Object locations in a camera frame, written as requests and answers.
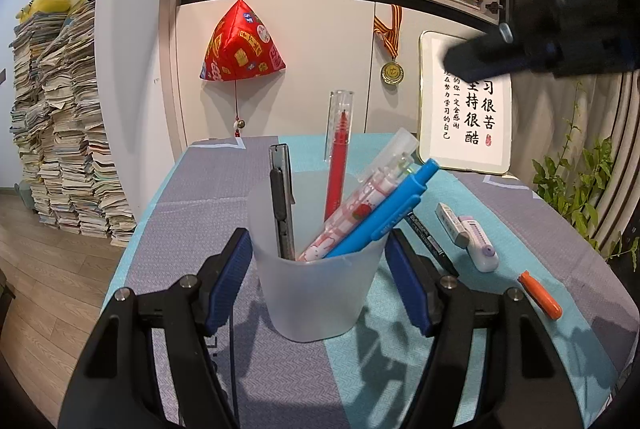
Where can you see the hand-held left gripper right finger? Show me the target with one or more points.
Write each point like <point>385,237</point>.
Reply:
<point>402,279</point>

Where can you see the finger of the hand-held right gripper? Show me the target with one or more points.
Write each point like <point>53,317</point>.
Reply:
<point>490,56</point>

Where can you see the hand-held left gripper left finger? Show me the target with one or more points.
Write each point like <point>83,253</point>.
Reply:
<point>235,274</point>

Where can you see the blue retractable pen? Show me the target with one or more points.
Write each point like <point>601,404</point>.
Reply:
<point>390,209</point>

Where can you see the translucent plastic cup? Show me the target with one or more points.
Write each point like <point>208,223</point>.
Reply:
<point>310,299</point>

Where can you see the pink patterned pen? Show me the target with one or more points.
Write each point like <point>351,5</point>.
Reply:
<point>345,219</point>

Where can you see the grey utility knife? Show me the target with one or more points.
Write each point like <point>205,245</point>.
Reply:
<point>281,199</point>

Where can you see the red pen with clear cap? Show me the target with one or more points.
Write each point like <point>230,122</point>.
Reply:
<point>340,159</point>

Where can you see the black marker pen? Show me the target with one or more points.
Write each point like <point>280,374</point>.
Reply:
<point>430,239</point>

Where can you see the black cabinet hinge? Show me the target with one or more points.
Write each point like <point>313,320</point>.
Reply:
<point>492,7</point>

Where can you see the white eraser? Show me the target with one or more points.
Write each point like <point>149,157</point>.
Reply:
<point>450,221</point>

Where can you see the purple correction tape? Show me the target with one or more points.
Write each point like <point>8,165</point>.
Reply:
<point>480,249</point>

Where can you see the beige pleated curtain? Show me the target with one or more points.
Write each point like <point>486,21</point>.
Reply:
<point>545,119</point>

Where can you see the framed calligraphy board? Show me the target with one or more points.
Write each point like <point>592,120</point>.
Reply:
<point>480,149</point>

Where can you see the gold medal with striped ribbon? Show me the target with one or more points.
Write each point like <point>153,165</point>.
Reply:
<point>392,73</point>

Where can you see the orange pen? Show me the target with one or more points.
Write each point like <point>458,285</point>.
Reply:
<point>542,296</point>

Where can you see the green potted plant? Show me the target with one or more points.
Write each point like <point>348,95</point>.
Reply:
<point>590,189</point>

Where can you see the white bookshelf cabinet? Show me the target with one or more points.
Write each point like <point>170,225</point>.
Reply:
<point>310,24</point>

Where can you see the tall pile of papers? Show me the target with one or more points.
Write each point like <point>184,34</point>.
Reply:
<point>65,134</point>

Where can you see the red pyramid hanging ornament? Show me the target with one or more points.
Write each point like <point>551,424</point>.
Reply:
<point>242,44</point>

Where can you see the dark chair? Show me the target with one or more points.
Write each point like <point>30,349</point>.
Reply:
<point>6,299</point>

